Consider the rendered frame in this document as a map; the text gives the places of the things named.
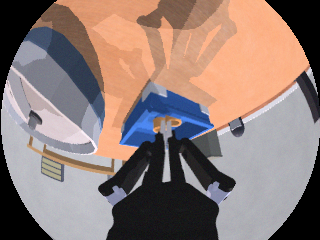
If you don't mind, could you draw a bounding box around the blue crate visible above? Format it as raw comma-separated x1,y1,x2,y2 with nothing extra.
119,81,214,147

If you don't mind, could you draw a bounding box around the bronze bushing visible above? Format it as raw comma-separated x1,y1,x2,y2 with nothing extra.
165,115,181,127
153,117,165,133

